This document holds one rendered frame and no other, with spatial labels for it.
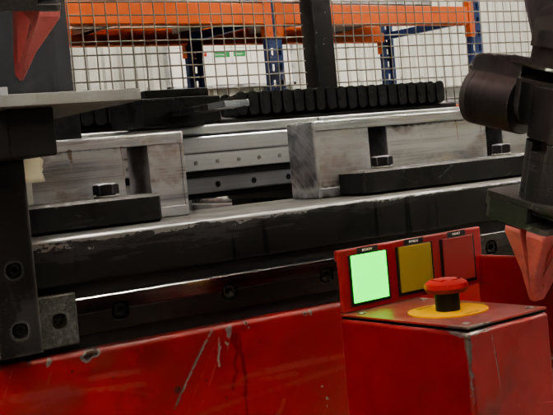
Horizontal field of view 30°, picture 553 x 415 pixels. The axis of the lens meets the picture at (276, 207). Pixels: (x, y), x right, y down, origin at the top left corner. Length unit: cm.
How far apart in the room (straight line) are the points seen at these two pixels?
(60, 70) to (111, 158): 57
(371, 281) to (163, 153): 30
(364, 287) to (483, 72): 23
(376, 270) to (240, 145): 56
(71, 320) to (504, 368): 40
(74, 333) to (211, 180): 54
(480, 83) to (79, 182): 43
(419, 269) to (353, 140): 31
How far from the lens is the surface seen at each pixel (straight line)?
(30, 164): 110
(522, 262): 99
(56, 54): 169
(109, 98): 87
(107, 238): 100
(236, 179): 150
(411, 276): 103
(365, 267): 98
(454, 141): 140
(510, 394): 91
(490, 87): 99
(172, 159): 116
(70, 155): 112
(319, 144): 127
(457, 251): 107
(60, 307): 99
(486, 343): 88
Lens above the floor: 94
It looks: 3 degrees down
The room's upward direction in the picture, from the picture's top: 5 degrees counter-clockwise
